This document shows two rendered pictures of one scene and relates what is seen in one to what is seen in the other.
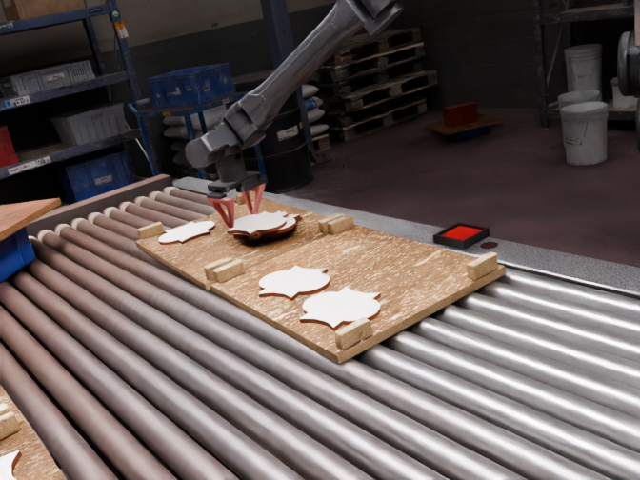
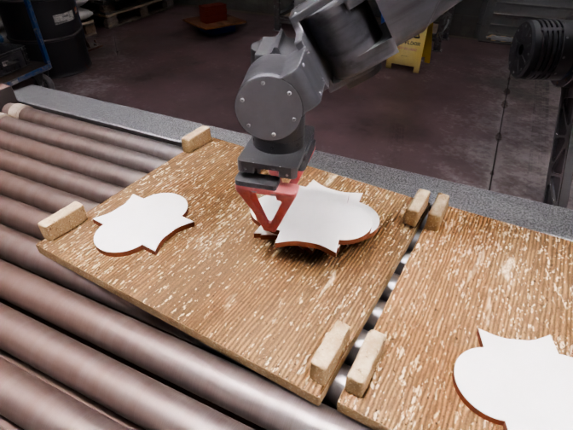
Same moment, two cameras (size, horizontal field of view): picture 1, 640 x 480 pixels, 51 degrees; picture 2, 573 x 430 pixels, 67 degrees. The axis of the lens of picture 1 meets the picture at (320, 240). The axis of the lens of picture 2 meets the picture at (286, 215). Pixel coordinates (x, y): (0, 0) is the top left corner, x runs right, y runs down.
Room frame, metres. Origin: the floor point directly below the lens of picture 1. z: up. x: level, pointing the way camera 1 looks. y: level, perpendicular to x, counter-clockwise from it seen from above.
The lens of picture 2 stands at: (1.01, 0.36, 1.30)
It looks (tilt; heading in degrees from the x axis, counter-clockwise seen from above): 37 degrees down; 331
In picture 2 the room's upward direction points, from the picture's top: straight up
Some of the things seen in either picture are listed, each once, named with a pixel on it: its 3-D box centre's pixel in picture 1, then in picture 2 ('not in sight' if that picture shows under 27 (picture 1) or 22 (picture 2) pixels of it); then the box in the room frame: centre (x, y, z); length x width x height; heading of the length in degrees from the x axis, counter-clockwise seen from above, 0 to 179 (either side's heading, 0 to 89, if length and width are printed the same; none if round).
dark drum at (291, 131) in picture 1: (268, 131); (39, 14); (5.36, 0.24, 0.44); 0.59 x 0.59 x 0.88
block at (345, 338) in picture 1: (353, 332); not in sight; (0.85, -0.02, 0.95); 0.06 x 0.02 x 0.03; 121
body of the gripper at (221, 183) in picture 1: (231, 170); (278, 126); (1.40, 0.15, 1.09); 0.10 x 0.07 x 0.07; 137
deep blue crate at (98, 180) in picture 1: (96, 177); not in sight; (5.47, 1.70, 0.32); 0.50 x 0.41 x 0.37; 122
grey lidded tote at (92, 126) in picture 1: (90, 124); not in sight; (5.47, 1.62, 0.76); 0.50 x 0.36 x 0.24; 131
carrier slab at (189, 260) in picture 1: (237, 236); (245, 226); (1.45, 0.18, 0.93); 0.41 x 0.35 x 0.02; 30
